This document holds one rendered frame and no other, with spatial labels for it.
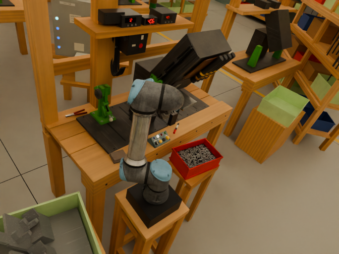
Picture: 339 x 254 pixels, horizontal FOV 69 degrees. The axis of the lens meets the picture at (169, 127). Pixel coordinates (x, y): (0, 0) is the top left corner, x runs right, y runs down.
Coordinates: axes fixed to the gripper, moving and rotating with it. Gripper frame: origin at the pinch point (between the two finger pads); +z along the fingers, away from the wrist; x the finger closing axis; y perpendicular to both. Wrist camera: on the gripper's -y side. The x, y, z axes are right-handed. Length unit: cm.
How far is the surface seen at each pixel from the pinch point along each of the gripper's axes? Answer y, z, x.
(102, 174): -24, -13, -51
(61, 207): -33, -23, -76
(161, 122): -9.9, 14.8, 9.1
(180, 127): 4.3, 22.5, 9.1
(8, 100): -233, 17, 62
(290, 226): 86, 166, -16
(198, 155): 20.8, 25.1, -15.6
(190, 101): 15.4, 4.8, 19.7
